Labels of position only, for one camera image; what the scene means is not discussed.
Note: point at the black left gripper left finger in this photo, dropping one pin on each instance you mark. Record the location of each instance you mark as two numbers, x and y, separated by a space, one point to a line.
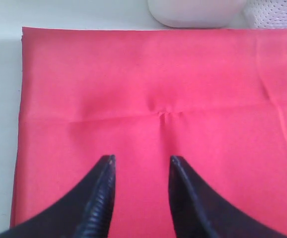
84 212

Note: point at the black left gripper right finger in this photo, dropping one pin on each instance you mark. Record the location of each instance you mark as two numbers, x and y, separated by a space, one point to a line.
200 212

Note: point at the red scalloped table cloth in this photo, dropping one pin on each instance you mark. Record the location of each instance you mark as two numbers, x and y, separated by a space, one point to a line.
218 98

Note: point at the cream plastic bin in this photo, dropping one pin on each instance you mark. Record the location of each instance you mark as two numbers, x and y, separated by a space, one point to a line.
195 13

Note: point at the white woven plastic basket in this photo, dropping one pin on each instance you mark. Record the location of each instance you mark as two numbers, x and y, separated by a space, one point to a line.
266 13

